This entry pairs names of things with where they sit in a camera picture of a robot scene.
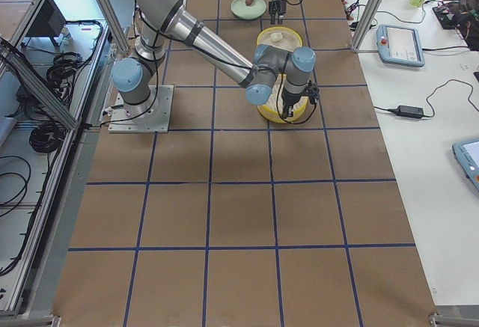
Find yellow steamer basket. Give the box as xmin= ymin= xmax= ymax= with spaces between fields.
xmin=257 ymin=74 xmax=308 ymax=123
xmin=256 ymin=25 xmax=303 ymax=52

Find white steamed bun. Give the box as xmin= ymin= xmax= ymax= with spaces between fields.
xmin=270 ymin=32 xmax=283 ymax=42

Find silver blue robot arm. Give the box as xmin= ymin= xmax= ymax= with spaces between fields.
xmin=112 ymin=0 xmax=319 ymax=120

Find mint green plate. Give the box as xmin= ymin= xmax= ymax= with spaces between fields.
xmin=231 ymin=0 xmax=267 ymax=20

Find black power adapter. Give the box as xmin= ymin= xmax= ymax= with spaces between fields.
xmin=388 ymin=105 xmax=424 ymax=119

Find blue teach pendant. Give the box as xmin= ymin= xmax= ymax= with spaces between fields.
xmin=376 ymin=25 xmax=425 ymax=67
xmin=452 ymin=138 xmax=479 ymax=190

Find aluminium frame post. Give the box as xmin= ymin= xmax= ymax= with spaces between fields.
xmin=350 ymin=0 xmax=382 ymax=53

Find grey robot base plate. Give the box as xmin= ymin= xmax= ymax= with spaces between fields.
xmin=108 ymin=85 xmax=174 ymax=133

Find coiled black cables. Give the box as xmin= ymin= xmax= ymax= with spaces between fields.
xmin=28 ymin=120 xmax=67 ymax=154

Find aluminium frame rail left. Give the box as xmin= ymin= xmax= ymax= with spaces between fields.
xmin=1 ymin=38 xmax=94 ymax=130

